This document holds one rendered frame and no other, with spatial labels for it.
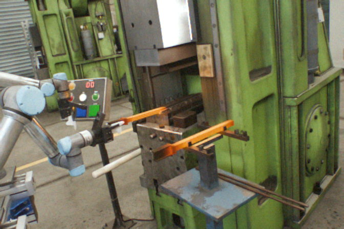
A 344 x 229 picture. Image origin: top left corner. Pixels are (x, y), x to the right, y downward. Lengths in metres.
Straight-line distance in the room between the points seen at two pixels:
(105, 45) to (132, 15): 4.99
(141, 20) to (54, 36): 4.93
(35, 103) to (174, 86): 1.12
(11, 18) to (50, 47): 3.20
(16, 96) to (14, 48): 8.29
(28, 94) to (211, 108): 0.94
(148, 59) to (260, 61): 0.65
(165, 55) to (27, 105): 0.80
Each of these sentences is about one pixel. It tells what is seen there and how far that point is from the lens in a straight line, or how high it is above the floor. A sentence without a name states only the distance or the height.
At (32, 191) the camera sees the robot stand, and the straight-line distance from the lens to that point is 1.93.
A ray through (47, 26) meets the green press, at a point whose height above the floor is 1.71.
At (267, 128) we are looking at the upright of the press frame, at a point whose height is 0.77.
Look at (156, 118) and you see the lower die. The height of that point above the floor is 0.95.
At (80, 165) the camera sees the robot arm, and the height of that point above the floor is 0.91.
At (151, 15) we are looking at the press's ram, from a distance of 1.71.
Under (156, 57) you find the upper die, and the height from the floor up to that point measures 1.32.
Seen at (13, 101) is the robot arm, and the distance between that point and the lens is 1.33.
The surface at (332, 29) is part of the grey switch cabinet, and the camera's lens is 7.06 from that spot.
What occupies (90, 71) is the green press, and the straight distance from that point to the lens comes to 6.63.
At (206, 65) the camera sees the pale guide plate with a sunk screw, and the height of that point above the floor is 1.25.
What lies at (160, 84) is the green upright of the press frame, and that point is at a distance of 2.09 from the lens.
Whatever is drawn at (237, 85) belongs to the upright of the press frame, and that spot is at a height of 1.14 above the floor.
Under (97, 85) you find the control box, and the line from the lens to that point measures 2.13.
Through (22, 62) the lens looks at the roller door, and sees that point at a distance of 9.63.
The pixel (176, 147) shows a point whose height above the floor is 1.00.
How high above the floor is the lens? 1.51
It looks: 17 degrees down
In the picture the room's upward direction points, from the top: 8 degrees counter-clockwise
